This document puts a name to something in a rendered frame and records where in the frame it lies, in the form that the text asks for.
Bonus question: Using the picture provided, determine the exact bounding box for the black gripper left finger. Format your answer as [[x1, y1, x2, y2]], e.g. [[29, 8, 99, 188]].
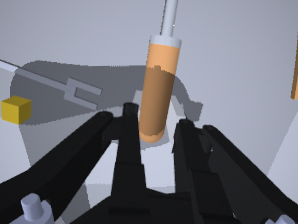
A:
[[0, 90, 153, 224]]

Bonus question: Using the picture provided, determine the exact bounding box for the orange thin rod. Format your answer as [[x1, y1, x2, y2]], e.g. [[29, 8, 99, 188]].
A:
[[291, 40, 298, 100]]

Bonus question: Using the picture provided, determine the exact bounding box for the yellow cube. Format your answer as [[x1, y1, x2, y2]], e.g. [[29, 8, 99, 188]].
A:
[[1, 96, 31, 125]]

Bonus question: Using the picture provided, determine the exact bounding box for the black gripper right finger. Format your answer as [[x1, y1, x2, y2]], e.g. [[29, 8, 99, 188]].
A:
[[166, 95, 298, 224]]

